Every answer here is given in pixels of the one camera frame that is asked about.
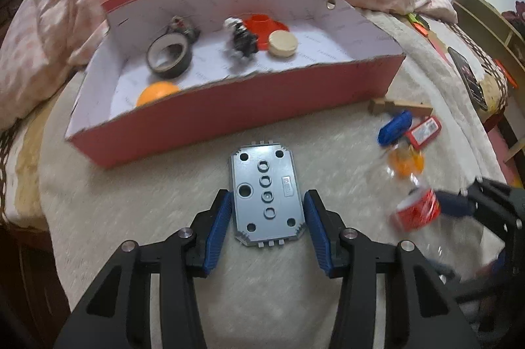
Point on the dark crumpled toy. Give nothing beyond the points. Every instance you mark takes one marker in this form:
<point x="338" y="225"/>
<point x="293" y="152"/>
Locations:
<point x="183" y="27"/>

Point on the round cork disc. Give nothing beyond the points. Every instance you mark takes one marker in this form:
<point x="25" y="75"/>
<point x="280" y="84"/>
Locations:
<point x="282" y="43"/>

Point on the beige wooden shelf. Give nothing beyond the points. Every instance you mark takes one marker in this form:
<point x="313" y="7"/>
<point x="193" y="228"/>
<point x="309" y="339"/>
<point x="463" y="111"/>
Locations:
<point x="488" y="17"/>

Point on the orange plastic toy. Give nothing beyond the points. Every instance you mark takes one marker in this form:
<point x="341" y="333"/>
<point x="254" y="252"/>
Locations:
<point x="404" y="162"/>

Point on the small red box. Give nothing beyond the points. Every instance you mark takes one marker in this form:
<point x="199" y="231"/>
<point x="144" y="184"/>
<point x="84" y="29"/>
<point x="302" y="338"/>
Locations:
<point x="424" y="131"/>

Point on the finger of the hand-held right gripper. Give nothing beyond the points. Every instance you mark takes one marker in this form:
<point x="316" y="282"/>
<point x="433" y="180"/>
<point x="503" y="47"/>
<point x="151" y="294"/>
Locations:
<point x="453" y="203"/>
<point x="471" y="283"/>

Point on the red cloth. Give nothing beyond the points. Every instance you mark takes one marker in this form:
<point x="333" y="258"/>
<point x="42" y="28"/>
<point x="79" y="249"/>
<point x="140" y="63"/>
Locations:
<point x="516" y="10"/>

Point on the dark tape roll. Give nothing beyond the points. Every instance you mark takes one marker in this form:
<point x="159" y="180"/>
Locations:
<point x="180" y="60"/>

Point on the black smartphone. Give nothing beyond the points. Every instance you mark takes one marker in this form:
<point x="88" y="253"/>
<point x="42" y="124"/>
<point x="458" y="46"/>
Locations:
<point x="467" y="78"/>

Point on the polka dot bed sheet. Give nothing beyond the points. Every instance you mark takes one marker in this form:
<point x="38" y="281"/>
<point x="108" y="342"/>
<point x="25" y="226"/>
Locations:
<point x="16" y="168"/>

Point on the grey toy plate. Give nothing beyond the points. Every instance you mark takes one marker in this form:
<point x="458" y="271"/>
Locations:
<point x="270" y="172"/>

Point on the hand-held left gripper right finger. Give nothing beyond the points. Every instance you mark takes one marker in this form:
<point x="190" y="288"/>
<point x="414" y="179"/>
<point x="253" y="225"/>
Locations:
<point x="316" y="230"/>

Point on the orange plastic ball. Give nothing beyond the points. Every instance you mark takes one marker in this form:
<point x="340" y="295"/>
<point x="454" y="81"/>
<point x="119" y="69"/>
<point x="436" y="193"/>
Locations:
<point x="158" y="92"/>

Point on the black and white toy robot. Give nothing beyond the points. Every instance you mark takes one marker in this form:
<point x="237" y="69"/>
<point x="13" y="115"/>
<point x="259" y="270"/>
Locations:
<point x="241" y="39"/>

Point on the wooden block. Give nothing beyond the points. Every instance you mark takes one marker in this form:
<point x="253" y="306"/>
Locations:
<point x="400" y="106"/>

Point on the red cardboard box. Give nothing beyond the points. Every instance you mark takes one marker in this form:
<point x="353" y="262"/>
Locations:
<point x="246" y="115"/>

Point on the clear bottle with red label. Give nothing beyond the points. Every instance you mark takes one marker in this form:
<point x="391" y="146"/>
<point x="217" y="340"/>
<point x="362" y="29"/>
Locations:
<point x="414" y="211"/>

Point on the red plastic cap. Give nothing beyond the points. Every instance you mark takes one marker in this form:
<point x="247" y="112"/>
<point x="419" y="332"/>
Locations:
<point x="262" y="27"/>

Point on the pink checkered quilt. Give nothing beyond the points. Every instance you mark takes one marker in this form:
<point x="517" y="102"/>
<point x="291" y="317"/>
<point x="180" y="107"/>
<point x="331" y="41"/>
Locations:
<point x="61" y="17"/>

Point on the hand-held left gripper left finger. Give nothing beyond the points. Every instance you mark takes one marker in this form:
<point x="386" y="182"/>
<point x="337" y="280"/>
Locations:
<point x="217" y="230"/>

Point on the blue toy piece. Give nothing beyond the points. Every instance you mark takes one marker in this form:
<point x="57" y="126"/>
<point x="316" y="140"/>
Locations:
<point x="393" y="127"/>

